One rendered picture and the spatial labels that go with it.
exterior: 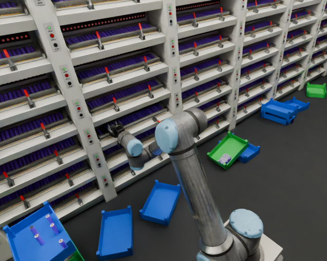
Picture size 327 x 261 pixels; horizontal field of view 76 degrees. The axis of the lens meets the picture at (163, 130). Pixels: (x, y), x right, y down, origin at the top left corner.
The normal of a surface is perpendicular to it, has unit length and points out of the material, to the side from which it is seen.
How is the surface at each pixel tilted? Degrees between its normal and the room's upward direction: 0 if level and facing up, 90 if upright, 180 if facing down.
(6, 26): 111
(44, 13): 90
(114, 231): 0
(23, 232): 0
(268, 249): 1
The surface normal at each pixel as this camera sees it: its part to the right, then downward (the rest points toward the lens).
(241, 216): -0.04, -0.87
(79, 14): 0.58, 0.66
